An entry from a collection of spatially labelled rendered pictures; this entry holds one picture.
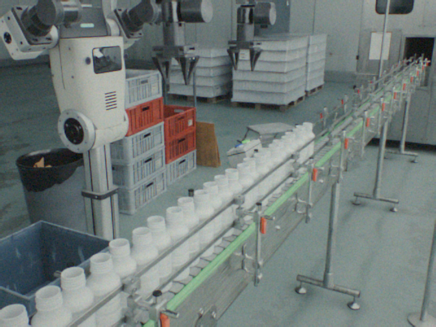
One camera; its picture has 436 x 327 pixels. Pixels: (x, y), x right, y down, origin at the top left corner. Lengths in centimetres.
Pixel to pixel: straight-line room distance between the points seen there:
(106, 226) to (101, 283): 97
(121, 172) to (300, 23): 871
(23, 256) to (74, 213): 177
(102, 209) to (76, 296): 98
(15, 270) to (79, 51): 71
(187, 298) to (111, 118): 82
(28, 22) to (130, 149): 228
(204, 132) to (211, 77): 371
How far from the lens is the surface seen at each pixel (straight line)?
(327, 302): 281
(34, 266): 160
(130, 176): 372
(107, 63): 164
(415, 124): 585
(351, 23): 1149
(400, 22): 575
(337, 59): 1160
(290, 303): 276
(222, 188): 120
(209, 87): 847
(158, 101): 402
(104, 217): 179
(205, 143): 484
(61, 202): 323
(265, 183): 141
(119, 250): 88
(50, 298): 77
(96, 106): 162
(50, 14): 141
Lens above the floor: 158
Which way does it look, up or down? 18 degrees down
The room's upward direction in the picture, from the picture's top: straight up
